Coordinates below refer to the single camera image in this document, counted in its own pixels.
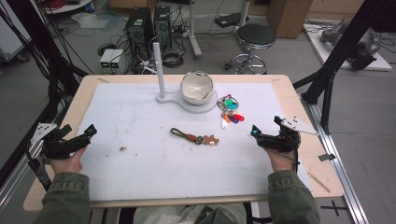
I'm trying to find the round white table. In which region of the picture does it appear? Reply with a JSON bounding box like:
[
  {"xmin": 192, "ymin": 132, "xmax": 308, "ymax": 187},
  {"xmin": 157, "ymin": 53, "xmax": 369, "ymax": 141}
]
[{"xmin": 43, "ymin": 0, "xmax": 94, "ymax": 15}]

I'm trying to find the person's left hand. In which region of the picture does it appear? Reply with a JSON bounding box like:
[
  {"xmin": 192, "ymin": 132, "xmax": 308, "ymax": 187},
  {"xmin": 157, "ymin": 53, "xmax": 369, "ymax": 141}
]
[{"xmin": 49, "ymin": 146, "xmax": 89, "ymax": 175}]

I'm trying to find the brown cardboard box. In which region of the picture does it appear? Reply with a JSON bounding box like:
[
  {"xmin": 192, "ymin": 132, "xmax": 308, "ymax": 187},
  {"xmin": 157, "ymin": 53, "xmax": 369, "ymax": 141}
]
[{"xmin": 266, "ymin": 0, "xmax": 314, "ymax": 39}]

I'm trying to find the slim black computer tower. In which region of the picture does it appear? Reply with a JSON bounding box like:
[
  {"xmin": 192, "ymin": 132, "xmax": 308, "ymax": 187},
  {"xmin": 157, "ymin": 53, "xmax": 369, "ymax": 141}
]
[{"xmin": 152, "ymin": 5, "xmax": 173, "ymax": 50}]

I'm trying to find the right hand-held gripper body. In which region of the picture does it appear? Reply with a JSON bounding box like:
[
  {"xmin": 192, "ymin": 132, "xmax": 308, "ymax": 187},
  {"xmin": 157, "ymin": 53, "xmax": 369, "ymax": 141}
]
[{"xmin": 256, "ymin": 115, "xmax": 319, "ymax": 154}]

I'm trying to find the aluminium rail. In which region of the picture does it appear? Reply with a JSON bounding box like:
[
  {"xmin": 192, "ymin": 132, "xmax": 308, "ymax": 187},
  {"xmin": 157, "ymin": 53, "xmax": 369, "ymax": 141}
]
[
  {"xmin": 300, "ymin": 92, "xmax": 370, "ymax": 224},
  {"xmin": 0, "ymin": 136, "xmax": 48, "ymax": 213}
]

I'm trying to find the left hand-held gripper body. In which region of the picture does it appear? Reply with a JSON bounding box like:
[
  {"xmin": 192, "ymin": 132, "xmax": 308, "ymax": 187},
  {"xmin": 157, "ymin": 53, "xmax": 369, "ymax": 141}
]
[{"xmin": 26, "ymin": 121, "xmax": 92, "ymax": 162}]

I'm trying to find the black metal frame with cables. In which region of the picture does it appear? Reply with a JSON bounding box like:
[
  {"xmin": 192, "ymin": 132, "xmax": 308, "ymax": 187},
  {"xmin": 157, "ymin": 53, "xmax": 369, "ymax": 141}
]
[{"xmin": 0, "ymin": 0, "xmax": 90, "ymax": 188}]

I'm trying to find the large black computer tower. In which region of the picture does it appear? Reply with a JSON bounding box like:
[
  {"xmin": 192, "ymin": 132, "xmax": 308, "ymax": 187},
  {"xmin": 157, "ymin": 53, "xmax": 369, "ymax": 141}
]
[{"xmin": 125, "ymin": 7, "xmax": 154, "ymax": 60}]

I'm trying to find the clear plastic bag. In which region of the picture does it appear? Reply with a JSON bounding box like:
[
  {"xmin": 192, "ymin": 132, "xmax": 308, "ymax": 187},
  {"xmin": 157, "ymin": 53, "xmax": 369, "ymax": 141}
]
[{"xmin": 70, "ymin": 11, "xmax": 120, "ymax": 31}]

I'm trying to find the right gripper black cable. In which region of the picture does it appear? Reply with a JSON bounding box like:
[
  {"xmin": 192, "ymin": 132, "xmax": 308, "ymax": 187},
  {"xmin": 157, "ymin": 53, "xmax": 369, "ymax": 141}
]
[{"xmin": 268, "ymin": 133, "xmax": 301, "ymax": 175}]

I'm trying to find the white floor platform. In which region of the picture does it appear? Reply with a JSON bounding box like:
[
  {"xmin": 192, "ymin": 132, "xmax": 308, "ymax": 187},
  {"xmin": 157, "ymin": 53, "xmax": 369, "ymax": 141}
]
[{"xmin": 303, "ymin": 22, "xmax": 393, "ymax": 73}]

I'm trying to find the white table leg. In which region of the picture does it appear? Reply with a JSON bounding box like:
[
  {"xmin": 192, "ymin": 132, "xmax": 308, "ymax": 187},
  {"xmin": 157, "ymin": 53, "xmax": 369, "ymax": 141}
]
[
  {"xmin": 187, "ymin": 0, "xmax": 204, "ymax": 61},
  {"xmin": 238, "ymin": 0, "xmax": 251, "ymax": 28}
]

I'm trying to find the key ring with colourful tags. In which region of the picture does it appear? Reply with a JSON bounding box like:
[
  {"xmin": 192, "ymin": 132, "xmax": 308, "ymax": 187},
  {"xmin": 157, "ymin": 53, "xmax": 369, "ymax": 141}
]
[{"xmin": 217, "ymin": 93, "xmax": 246, "ymax": 131}]

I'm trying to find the person's lap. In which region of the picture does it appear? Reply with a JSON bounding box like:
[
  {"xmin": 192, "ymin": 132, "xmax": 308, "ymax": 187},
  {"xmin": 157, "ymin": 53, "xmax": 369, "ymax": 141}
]
[{"xmin": 133, "ymin": 203, "xmax": 248, "ymax": 224}]

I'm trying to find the coil of black cable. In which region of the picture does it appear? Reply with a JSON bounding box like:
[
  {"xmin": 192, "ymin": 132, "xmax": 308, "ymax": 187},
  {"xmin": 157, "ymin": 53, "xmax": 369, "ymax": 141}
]
[{"xmin": 161, "ymin": 49, "xmax": 185, "ymax": 69}]

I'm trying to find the white table mat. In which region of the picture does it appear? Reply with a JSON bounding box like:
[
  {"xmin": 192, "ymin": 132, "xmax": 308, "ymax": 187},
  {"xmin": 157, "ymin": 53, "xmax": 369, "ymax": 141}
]
[{"xmin": 76, "ymin": 81, "xmax": 313, "ymax": 203}]

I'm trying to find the white power supply box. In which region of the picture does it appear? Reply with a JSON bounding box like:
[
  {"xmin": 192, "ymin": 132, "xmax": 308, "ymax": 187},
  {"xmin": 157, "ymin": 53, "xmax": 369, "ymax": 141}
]
[
  {"xmin": 109, "ymin": 49, "xmax": 125, "ymax": 70},
  {"xmin": 99, "ymin": 49, "xmax": 116, "ymax": 71}
]

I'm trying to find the grey machine on platform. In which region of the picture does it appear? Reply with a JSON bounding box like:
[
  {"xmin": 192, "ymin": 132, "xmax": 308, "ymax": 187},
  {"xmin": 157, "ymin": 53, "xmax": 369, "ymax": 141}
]
[{"xmin": 320, "ymin": 21, "xmax": 386, "ymax": 71}]

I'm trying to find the black round stool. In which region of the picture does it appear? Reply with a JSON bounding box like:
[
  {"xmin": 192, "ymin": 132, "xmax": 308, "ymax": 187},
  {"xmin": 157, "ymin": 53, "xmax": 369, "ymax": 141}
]
[{"xmin": 223, "ymin": 23, "xmax": 277, "ymax": 76}]

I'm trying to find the flat black device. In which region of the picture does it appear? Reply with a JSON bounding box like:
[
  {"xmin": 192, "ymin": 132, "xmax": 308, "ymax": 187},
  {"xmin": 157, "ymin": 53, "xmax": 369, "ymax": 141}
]
[{"xmin": 214, "ymin": 12, "xmax": 250, "ymax": 28}]

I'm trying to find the white key stand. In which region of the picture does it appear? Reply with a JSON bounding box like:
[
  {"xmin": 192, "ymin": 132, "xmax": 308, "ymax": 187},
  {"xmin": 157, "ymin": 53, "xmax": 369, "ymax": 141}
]
[{"xmin": 151, "ymin": 41, "xmax": 219, "ymax": 115}]

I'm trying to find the person's right hand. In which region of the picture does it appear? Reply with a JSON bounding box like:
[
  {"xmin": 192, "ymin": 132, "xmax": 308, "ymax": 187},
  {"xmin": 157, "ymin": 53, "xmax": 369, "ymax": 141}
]
[{"xmin": 264, "ymin": 146, "xmax": 301, "ymax": 173}]

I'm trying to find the thin wooden stick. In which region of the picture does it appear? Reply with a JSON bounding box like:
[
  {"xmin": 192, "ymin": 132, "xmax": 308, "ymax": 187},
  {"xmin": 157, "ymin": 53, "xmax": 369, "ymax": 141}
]
[{"xmin": 307, "ymin": 172, "xmax": 332, "ymax": 194}]

